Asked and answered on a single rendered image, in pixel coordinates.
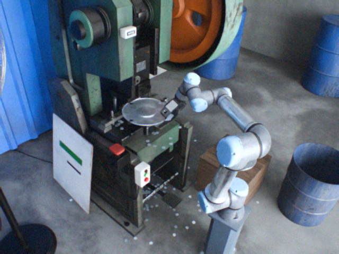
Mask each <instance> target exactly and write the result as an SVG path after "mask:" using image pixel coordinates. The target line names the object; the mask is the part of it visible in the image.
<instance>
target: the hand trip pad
mask: <svg viewBox="0 0 339 254"><path fill-rule="evenodd" d="M110 151H112V152H113V153H115V154H116V155H119V154H120V153H122V152H123V151H124V147H122V146H121V145H119V144H114V145H113V146H111V147H110Z"/></svg>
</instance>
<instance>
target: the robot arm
mask: <svg viewBox="0 0 339 254"><path fill-rule="evenodd" d="M199 83H200V77H199V76H198V75H197V74H195V73H192V72H190V73H188V74H187V75H186V77H185V78H184V80H183V81H182V83H181V84H180V86H178V90H177V91H176V93H175V97H174V98H173V99H171V101H169V103H166V105H165V106H164V108H163V109H162V110H161V111H160V113H161V114H162V115H163V117H164V120H165V121H169V120H172V119H174V118H176V117H177V114H178V111H179V110H180V109H181V110H183V109H184V108H185V106H186V103H185V102H186V100H189V102H190V105H191V107H192V108H193V110H194V111H196V112H201V111H203V110H205V109H206V108H207V105H212V104H217V105H218V106H219V107H220V108H221V109H222V110H223V111H224V113H225V114H226V115H227V116H228V117H229V118H230V119H231V120H232V121H233V122H234V123H235V124H236V125H237V127H238V128H239V129H240V130H241V131H242V132H243V133H242V134H237V135H230V136H228V137H226V138H222V139H221V140H220V141H219V143H218V145H217V158H218V160H219V162H220V164H219V167H218V169H217V171H216V174H215V176H214V178H213V180H212V182H211V183H209V184H208V185H207V186H206V188H205V190H203V191H201V192H199V193H198V201H199V204H200V206H201V208H202V210H203V211H204V212H205V213H212V212H215V211H217V213H218V214H219V216H220V217H221V218H222V219H223V220H225V221H227V222H231V223H235V222H238V221H240V220H241V219H242V218H243V216H244V203H245V200H246V197H247V194H248V185H247V183H246V182H245V181H243V180H242V179H240V178H237V177H235V176H236V174H237V173H238V172H239V171H241V170H243V169H244V168H245V166H246V165H247V162H249V161H251V160H255V159H259V158H262V157H264V156H265V155H266V154H267V153H268V152H269V150H270V147H271V137H270V134H269V132H268V130H267V129H266V128H265V127H264V125H263V124H262V123H260V122H256V121H255V120H254V119H253V118H252V117H251V116H250V115H249V114H248V113H247V112H245V111H244V109H243V108H242V107H241V106H240V105H239V104H238V103H237V102H236V101H234V100H233V99H232V94H231V92H230V89H229V88H227V87H225V88H217V89H211V90H204V91H201V90H200V88H199V85H198V84H199ZM184 104H185V105H184Z"/></svg>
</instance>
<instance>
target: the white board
mask: <svg viewBox="0 0 339 254"><path fill-rule="evenodd" d="M92 158H93V145H92V143H90V142H89V141H88V140H87V139H85V138H84V137H83V136H82V135H81V134H79V133H78V132H77V131H76V130H74V129H73V128H72V127H71V126H70V125H69V124H68V123H67V122H65V121H64V120H62V118H60V117H59V116H58V115H56V114H55V113H53V177H54V179H55V180H56V181H57V182H58V183H59V184H60V185H61V186H62V187H63V188H64V189H65V190H66V192H67V193H68V194H69V195H70V196H71V197H72V198H73V199H74V200H75V201H76V202H77V203H78V204H79V205H80V206H81V207H82V209H83V210H84V211H85V212H86V213H87V214H89V210H90V191H91V178H92V165H93V163H92Z"/></svg>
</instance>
